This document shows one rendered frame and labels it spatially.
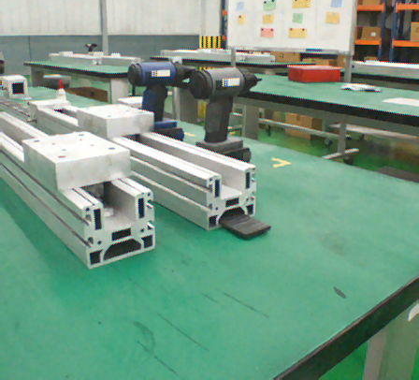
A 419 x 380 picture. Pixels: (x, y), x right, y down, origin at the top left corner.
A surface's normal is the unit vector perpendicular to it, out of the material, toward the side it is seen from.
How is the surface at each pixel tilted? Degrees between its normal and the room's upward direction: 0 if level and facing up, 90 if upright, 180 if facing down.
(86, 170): 90
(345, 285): 0
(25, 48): 90
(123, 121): 90
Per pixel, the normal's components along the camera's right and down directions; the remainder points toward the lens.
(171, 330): 0.01, -0.96
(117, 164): 0.63, 0.23
